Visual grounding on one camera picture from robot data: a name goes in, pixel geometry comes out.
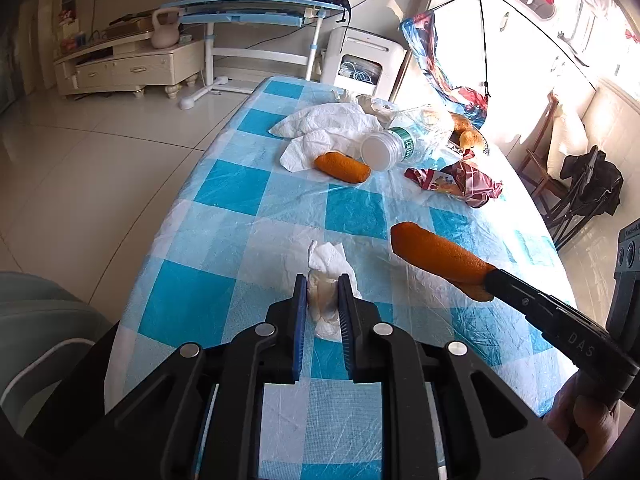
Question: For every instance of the orange toy carrot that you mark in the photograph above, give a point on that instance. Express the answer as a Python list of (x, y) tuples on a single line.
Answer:
[(435, 255), (342, 166)]

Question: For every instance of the white floor appliance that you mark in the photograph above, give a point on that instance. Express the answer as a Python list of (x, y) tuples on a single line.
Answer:
[(360, 60)]

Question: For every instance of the brown flat box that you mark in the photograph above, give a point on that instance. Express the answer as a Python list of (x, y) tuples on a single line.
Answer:
[(131, 25)]

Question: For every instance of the cream television cabinet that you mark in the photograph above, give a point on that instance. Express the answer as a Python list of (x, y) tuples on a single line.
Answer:
[(125, 65)]

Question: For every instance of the wooden chair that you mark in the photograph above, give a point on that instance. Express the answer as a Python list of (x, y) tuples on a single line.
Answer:
[(534, 166)]

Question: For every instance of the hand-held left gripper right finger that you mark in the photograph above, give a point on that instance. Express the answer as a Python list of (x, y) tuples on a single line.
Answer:
[(346, 330)]

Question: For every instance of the grey sofa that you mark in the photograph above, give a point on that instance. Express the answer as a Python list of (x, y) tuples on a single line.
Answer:
[(40, 320)]

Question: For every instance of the red snack wrapper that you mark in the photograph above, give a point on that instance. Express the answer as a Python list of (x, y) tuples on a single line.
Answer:
[(460, 182)]

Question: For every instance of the pink kettlebell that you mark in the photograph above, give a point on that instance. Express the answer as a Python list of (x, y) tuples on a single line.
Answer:
[(165, 30)]

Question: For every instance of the clear plastic bottle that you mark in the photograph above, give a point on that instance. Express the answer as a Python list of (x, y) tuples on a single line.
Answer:
[(395, 145)]

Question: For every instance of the person's right hand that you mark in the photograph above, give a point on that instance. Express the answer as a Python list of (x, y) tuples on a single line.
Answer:
[(585, 420)]

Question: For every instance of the blue study desk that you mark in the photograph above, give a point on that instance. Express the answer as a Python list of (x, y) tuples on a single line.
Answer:
[(250, 10)]

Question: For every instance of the blue checkered tablecloth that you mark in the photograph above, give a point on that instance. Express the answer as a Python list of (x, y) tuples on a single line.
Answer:
[(235, 220)]

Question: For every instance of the golden bread roll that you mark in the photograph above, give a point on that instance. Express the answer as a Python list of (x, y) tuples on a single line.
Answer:
[(472, 140)]

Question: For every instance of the black folding chair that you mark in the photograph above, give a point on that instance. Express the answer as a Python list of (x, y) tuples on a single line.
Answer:
[(590, 180)]

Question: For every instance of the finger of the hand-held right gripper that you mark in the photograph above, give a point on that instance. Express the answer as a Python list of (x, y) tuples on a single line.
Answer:
[(550, 320)]

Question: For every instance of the dark brown bread roll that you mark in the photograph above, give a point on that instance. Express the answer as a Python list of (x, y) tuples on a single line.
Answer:
[(461, 122)]

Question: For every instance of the dark woven bread basket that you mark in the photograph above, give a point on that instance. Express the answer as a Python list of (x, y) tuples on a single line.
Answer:
[(454, 146)]

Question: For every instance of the large white paper towel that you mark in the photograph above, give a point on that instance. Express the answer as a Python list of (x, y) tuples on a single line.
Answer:
[(325, 117), (310, 150)]

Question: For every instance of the small white tissue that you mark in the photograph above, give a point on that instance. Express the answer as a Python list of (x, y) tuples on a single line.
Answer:
[(322, 295)]

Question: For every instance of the white pillow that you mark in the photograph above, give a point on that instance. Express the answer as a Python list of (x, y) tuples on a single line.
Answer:
[(567, 135)]

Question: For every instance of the white cabinet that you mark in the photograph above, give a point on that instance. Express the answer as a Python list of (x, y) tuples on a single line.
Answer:
[(520, 50)]

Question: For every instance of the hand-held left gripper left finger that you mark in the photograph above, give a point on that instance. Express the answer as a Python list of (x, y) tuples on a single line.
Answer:
[(299, 330)]

